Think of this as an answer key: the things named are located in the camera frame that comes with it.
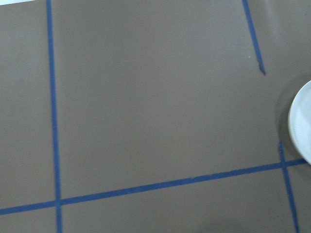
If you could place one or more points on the white round plate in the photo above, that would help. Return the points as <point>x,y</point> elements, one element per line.
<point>299,122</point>

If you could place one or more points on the brown paper table cover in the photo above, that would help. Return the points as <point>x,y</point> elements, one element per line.
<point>152,116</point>

